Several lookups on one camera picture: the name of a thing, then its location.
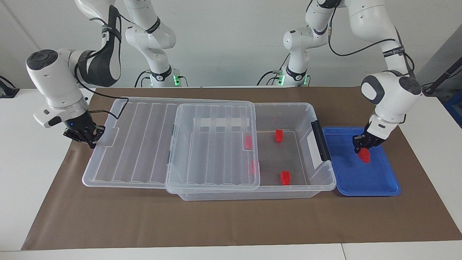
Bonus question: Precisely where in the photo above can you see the clear ribbed plastic lid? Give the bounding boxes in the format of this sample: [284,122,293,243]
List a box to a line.
[82,96,261,194]

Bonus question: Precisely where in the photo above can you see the blue plastic tray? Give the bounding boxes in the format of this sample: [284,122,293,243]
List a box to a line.
[321,126,402,196]

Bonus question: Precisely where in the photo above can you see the clear plastic storage box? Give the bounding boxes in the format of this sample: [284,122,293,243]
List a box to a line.
[167,102,337,201]

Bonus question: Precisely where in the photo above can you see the white paper label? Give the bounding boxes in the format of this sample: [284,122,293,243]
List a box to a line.
[306,134,323,170]

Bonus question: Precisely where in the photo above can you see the brown paper mat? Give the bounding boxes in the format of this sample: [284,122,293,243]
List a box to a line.
[21,87,462,250]

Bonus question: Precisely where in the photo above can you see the black table clamp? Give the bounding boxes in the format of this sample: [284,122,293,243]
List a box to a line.
[0,75,20,99]

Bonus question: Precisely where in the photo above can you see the black stand leg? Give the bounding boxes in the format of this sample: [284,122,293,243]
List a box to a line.
[420,56,462,96]

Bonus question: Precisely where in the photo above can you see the blue crate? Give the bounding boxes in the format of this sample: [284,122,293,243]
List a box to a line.
[444,90,462,129]

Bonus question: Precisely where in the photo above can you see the white tape strip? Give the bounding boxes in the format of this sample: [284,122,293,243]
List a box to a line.
[194,117,250,127]

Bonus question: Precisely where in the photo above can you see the black box latch handle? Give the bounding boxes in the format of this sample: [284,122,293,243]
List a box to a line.
[311,120,332,162]

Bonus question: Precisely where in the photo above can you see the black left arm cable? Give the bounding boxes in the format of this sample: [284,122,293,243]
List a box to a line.
[327,4,415,78]

